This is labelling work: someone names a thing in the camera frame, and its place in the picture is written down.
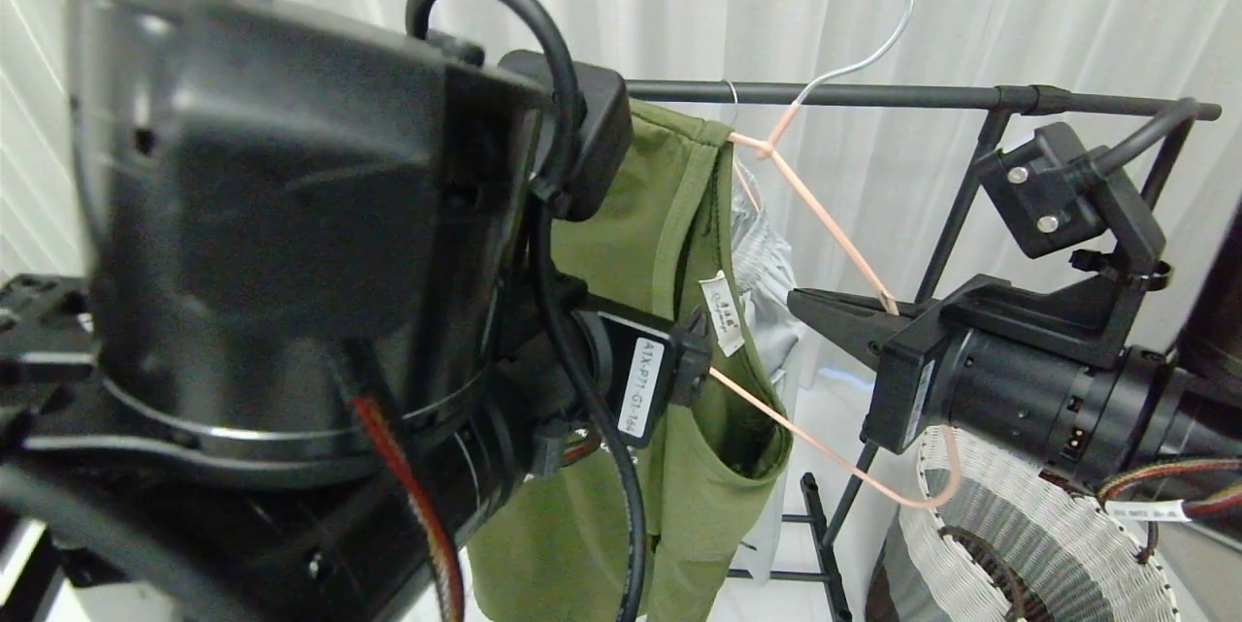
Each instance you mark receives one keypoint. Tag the pale grey shorts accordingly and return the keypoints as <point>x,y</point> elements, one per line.
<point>771,292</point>

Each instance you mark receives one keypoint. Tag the white laundry basket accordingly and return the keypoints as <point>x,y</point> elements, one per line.
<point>1058,554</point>

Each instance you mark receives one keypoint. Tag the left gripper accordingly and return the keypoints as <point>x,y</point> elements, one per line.
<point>640,379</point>

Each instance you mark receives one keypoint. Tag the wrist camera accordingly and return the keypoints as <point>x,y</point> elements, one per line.
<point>1058,195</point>
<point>602,137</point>

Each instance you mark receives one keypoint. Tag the white curtain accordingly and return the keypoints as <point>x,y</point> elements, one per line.
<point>1067,11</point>

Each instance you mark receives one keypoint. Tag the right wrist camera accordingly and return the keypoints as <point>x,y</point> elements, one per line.
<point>1058,195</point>

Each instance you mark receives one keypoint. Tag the pink clothes hanger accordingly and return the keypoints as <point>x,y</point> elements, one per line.
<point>825,205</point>
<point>734,98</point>

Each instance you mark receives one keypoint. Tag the black clothes rack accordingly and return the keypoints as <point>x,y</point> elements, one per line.
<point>922,96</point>

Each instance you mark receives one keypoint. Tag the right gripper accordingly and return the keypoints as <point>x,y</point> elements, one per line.
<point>1029,404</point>

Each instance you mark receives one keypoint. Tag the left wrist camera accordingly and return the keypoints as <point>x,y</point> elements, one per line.
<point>602,137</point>

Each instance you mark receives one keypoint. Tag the olive green garment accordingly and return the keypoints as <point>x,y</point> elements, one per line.
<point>699,506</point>

